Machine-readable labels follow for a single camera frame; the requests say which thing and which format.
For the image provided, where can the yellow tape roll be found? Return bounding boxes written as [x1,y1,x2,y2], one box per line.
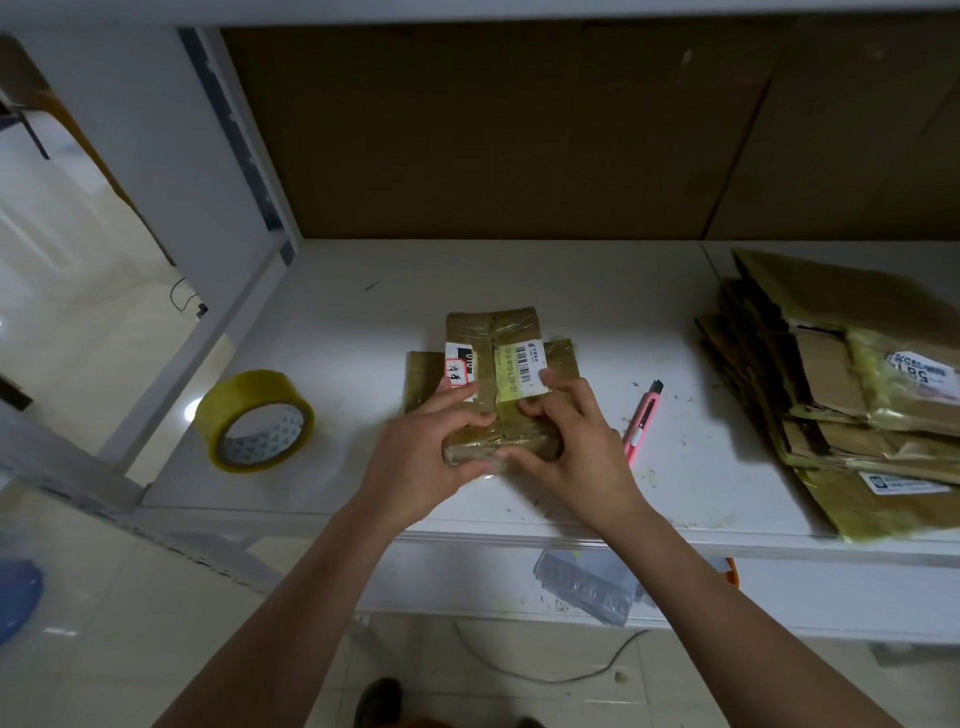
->
[193,369,318,476]

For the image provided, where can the white metal shelf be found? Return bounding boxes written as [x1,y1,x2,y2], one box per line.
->
[0,0,960,647]

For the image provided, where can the blue round object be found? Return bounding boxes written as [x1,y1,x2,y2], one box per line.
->
[0,558,45,648]

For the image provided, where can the pink utility knife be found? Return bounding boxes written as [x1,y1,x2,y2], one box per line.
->
[622,378,666,465]

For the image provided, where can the person's left hand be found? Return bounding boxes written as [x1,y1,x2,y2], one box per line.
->
[358,378,498,531]

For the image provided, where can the stack of cardboard boxes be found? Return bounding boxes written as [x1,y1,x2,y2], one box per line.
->
[694,247,960,545]

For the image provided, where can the person's right hand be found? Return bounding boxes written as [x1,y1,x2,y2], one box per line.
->
[496,369,656,536]

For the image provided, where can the person's right forearm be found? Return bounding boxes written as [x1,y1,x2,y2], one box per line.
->
[607,498,905,728]

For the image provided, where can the person's left leg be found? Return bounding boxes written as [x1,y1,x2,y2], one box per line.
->
[352,676,452,728]

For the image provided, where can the person's left forearm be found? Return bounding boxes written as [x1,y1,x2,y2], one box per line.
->
[150,492,407,728]

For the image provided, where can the barcode label cardboard box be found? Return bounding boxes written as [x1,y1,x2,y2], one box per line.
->
[402,306,581,465]

